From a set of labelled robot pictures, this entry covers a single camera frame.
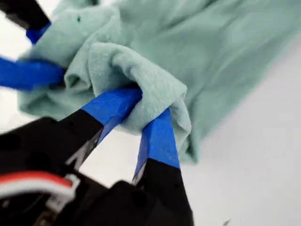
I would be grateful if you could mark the mint green cloth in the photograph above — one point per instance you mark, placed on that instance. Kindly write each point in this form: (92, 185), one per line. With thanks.
(211, 58)

